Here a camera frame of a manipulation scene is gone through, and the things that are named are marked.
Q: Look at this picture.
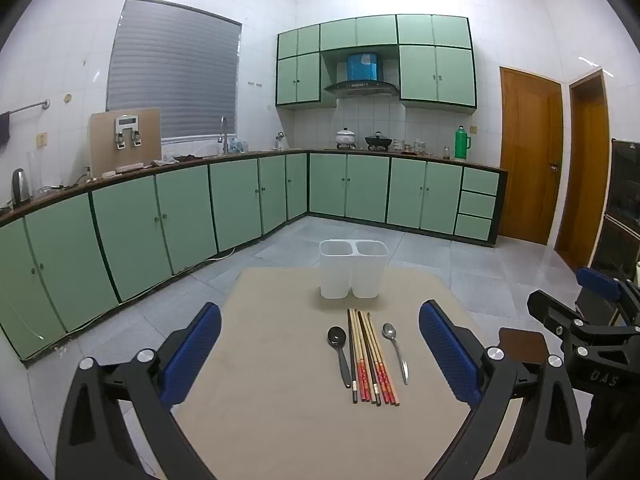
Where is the range hood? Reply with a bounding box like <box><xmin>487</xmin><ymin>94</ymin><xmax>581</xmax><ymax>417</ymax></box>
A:
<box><xmin>324</xmin><ymin>51</ymin><xmax>400</xmax><ymax>98</ymax></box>

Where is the metal towel rail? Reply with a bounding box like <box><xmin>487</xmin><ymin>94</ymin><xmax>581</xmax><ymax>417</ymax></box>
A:
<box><xmin>0</xmin><ymin>100</ymin><xmax>51</xmax><ymax>117</ymax></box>

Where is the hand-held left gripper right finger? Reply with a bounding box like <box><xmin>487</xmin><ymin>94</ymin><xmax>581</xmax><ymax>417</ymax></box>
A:
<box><xmin>417</xmin><ymin>300</ymin><xmax>588</xmax><ymax>480</ymax></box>

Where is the white double utensil holder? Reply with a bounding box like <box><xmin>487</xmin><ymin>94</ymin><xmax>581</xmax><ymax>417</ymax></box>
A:
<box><xmin>319</xmin><ymin>239</ymin><xmax>389</xmax><ymax>300</ymax></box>

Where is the green thermos flask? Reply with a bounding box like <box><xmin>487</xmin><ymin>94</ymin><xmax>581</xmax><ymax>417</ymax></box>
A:
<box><xmin>454</xmin><ymin>125</ymin><xmax>472</xmax><ymax>161</ymax></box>

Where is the grey window blind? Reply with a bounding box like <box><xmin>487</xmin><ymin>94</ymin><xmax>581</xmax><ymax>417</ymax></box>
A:
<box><xmin>106</xmin><ymin>0</ymin><xmax>243</xmax><ymax>142</ymax></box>

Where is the white wall-mount device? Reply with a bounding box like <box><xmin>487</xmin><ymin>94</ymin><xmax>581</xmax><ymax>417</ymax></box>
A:
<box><xmin>114</xmin><ymin>116</ymin><xmax>142</xmax><ymax>150</ymax></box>

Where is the black glass cabinet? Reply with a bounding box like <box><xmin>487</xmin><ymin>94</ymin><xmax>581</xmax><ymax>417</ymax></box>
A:
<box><xmin>587</xmin><ymin>139</ymin><xmax>640</xmax><ymax>281</ymax></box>

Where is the wooden door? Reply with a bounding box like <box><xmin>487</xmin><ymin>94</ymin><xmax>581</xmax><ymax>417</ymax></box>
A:
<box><xmin>499</xmin><ymin>66</ymin><xmax>564</xmax><ymax>246</ymax></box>
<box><xmin>554</xmin><ymin>71</ymin><xmax>612</xmax><ymax>271</ymax></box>

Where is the black spoon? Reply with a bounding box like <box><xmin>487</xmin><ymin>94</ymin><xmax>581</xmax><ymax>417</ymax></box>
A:
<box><xmin>327</xmin><ymin>326</ymin><xmax>352</xmax><ymax>389</ymax></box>

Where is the steel electric kettle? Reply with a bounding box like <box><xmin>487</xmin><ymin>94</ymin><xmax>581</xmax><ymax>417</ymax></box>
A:
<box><xmin>11</xmin><ymin>168</ymin><xmax>31</xmax><ymax>207</ymax></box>

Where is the steel spoon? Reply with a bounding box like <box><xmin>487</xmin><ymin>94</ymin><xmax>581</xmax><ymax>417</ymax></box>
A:
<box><xmin>382</xmin><ymin>322</ymin><xmax>410</xmax><ymax>386</ymax></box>

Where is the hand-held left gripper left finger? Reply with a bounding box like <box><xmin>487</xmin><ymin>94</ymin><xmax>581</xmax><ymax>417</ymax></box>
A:
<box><xmin>55</xmin><ymin>302</ymin><xmax>223</xmax><ymax>480</ymax></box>

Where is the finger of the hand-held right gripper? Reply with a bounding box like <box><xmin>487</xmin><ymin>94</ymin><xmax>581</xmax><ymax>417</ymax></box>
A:
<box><xmin>527</xmin><ymin>290</ymin><xmax>627</xmax><ymax>347</ymax></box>
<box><xmin>575</xmin><ymin>266</ymin><xmax>640</xmax><ymax>311</ymax></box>

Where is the brown wooden stool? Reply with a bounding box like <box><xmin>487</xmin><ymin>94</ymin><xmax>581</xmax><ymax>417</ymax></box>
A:
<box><xmin>499</xmin><ymin>327</ymin><xmax>549</xmax><ymax>365</ymax></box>

